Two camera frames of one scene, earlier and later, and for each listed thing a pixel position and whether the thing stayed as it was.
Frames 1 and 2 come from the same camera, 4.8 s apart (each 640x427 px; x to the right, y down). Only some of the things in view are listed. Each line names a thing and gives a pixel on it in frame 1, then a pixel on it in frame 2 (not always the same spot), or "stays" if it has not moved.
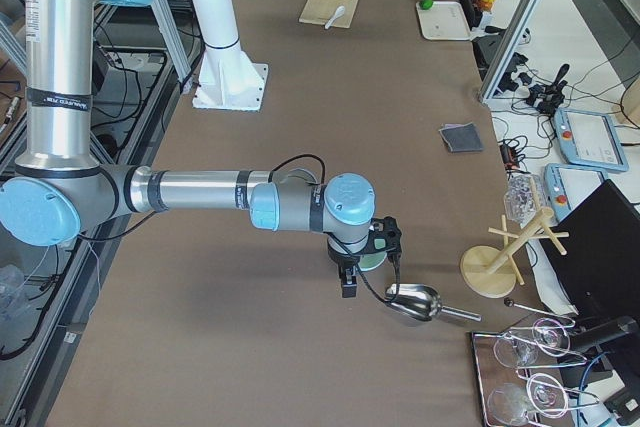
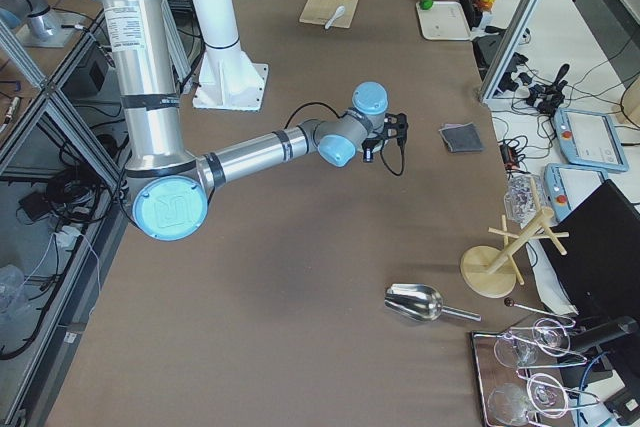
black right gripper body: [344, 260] to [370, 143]
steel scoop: [423, 302] stays
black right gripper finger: [349, 290] to [368, 154]
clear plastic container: [523, 198] stays
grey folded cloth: [462, 137] stays
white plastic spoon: [338, 13] stays
